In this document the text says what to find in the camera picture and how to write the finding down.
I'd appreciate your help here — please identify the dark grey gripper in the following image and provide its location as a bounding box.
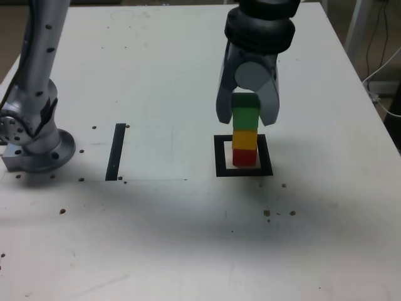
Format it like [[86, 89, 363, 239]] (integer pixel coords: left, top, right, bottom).
[[216, 43, 281, 127]]

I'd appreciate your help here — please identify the green cube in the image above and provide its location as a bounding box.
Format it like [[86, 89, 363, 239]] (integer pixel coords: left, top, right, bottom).
[[231, 92, 261, 130]]

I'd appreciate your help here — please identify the yellow cube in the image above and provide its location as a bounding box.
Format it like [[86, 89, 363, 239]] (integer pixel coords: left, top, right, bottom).
[[232, 129, 258, 151]]

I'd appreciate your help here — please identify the red cube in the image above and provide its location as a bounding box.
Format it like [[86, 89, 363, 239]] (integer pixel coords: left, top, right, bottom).
[[232, 149, 258, 167]]

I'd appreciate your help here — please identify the black tape square outline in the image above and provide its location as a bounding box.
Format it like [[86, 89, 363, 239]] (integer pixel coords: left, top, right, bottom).
[[213, 134, 274, 178]]

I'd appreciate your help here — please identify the black tape strip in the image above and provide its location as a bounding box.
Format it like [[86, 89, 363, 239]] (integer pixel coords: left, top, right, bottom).
[[105, 123, 127, 182]]

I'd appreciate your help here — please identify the white metal frame leg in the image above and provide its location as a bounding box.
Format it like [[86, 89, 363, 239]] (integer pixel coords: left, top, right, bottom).
[[343, 0, 368, 61]]

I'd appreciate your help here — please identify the white background cable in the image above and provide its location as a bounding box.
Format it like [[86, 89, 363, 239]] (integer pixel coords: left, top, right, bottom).
[[362, 46, 401, 117]]

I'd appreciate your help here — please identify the black background cable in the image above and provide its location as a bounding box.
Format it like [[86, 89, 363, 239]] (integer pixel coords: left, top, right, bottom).
[[365, 0, 389, 81]]

